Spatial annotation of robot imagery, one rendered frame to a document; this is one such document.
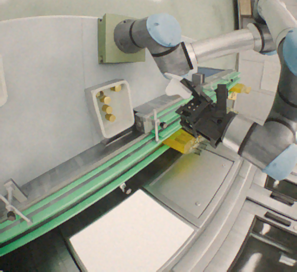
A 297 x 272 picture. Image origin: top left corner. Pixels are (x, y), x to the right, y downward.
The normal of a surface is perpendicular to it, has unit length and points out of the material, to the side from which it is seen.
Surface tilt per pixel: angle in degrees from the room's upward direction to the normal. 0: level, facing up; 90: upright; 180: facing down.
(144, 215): 90
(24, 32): 0
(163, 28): 8
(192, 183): 90
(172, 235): 90
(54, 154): 0
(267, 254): 90
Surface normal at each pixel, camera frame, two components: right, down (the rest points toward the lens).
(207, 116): -0.39, -0.59
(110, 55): 0.68, 0.32
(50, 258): -0.10, -0.87
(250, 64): -0.71, 0.40
